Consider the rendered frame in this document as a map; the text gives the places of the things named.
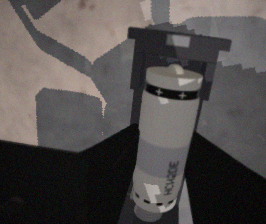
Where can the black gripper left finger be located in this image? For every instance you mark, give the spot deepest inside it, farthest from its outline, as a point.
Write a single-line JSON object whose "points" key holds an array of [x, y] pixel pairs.
{"points": [[90, 186]]}

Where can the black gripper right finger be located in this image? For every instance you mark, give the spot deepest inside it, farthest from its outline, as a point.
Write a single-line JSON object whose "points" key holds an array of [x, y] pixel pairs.
{"points": [[221, 189]]}

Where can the grey cylindrical battery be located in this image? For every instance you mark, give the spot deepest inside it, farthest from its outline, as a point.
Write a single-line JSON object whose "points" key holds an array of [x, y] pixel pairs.
{"points": [[169, 106]]}

